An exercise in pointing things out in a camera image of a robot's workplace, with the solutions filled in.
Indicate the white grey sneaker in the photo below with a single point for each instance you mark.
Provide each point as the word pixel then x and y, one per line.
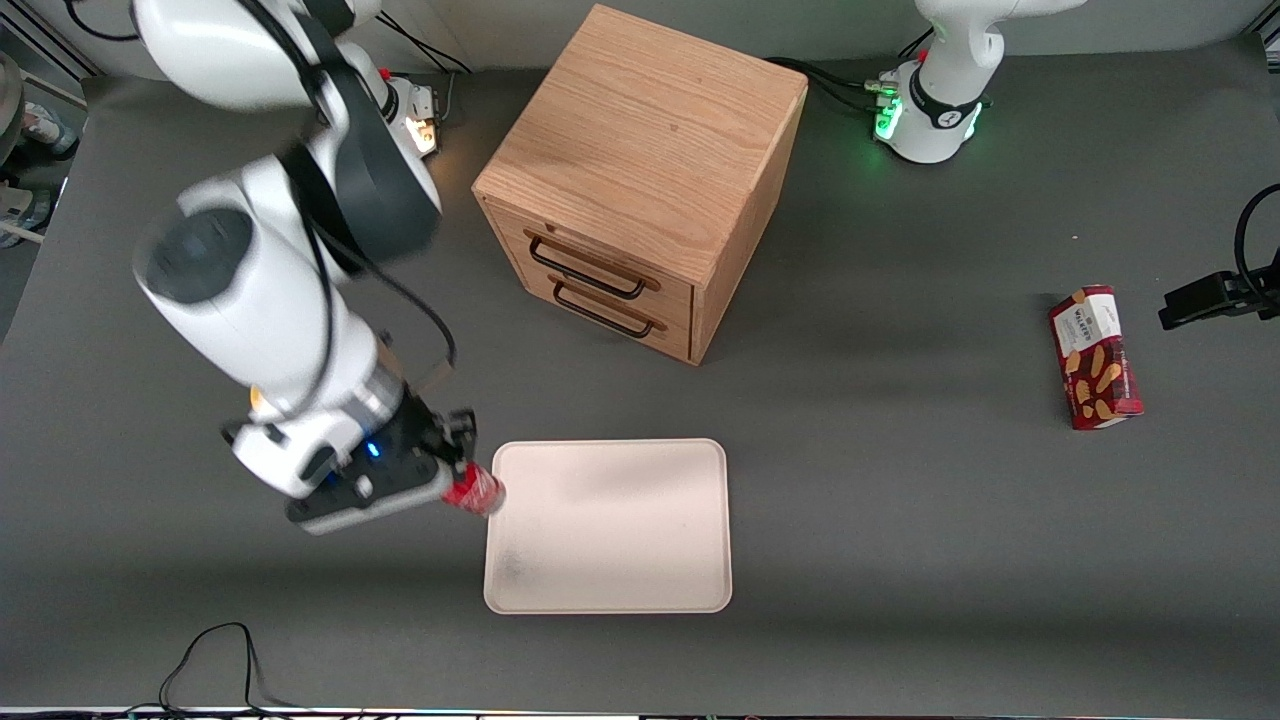
pixel 22 215
pixel 48 125

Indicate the wooden drawer cabinet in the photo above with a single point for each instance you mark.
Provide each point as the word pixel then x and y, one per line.
pixel 640 140

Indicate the black frame rail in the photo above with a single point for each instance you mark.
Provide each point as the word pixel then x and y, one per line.
pixel 60 50
pixel 1270 38

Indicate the red cookie box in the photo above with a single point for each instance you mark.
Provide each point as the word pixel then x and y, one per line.
pixel 1097 360

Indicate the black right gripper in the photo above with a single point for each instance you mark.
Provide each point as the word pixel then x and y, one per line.
pixel 418 441

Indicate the red coke bottle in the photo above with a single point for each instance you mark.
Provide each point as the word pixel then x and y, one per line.
pixel 482 494

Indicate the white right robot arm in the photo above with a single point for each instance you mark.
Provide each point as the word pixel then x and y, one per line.
pixel 270 300

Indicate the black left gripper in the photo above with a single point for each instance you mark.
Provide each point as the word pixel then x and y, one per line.
pixel 1203 298

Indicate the beige plastic tray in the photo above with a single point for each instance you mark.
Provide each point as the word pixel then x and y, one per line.
pixel 610 525

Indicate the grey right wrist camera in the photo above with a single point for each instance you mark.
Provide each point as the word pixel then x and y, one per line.
pixel 380 506

